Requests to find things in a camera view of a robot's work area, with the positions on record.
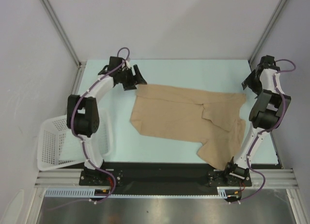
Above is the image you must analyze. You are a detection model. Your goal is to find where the beige t shirt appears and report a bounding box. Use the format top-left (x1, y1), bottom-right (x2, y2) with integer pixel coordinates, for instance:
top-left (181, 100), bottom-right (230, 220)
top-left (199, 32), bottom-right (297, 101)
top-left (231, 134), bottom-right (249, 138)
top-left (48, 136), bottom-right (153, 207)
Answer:
top-left (130, 84), bottom-right (246, 170)

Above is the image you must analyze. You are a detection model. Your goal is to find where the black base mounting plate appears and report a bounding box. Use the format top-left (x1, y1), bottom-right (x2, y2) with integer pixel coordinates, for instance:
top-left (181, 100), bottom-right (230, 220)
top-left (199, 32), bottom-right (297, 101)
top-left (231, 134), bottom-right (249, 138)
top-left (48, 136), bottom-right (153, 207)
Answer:
top-left (49, 160), bottom-right (283, 190)

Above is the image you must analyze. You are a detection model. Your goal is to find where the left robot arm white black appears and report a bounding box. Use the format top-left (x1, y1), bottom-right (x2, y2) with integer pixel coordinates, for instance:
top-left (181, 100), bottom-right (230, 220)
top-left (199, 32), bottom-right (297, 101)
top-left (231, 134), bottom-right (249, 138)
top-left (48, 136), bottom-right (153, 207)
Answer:
top-left (67, 56), bottom-right (147, 185)

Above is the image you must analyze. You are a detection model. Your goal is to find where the left aluminium frame post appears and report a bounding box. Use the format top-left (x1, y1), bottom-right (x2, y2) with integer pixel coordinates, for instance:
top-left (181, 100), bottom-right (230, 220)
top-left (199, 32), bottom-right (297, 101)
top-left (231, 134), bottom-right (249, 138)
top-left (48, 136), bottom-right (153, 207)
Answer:
top-left (39, 0), bottom-right (82, 68)

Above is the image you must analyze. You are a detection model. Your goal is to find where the aluminium frame post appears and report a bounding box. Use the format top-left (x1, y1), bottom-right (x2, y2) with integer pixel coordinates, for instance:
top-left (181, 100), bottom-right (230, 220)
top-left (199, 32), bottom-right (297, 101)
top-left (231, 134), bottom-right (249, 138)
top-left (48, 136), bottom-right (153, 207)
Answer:
top-left (248, 0), bottom-right (289, 66)
top-left (39, 0), bottom-right (82, 68)

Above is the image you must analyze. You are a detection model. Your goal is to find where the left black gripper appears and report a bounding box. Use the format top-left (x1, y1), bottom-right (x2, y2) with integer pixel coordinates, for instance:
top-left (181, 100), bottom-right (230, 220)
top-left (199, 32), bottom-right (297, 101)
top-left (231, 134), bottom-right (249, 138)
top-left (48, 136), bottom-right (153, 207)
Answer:
top-left (118, 65), bottom-right (146, 91)

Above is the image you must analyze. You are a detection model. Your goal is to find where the white perforated plastic basket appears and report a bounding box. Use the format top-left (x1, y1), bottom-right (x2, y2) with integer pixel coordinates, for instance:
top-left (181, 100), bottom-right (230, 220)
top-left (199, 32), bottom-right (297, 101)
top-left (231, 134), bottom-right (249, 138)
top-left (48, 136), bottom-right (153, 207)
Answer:
top-left (37, 109), bottom-right (113, 171)

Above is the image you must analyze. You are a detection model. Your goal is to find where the slotted cable duct rail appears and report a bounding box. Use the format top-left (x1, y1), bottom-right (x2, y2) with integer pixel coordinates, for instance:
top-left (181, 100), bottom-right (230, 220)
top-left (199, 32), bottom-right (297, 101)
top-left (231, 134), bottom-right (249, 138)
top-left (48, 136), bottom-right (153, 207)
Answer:
top-left (45, 187), bottom-right (240, 199)

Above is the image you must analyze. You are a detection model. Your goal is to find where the right aluminium frame post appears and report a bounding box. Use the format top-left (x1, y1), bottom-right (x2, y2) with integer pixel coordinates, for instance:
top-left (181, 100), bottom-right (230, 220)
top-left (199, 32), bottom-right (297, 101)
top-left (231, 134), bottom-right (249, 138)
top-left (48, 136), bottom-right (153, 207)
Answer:
top-left (248, 0), bottom-right (289, 66)

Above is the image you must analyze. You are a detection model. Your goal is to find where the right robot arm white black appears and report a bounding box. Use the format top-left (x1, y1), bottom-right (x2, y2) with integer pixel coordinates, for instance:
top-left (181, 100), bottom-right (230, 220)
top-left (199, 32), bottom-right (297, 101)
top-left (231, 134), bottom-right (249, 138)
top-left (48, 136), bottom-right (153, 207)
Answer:
top-left (223, 55), bottom-right (291, 186)

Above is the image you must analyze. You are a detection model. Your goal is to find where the aluminium front rail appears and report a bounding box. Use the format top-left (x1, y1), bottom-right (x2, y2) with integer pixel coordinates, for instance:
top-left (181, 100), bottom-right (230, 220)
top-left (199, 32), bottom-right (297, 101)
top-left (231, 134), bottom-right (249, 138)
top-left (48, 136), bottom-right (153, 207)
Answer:
top-left (35, 169), bottom-right (298, 189)

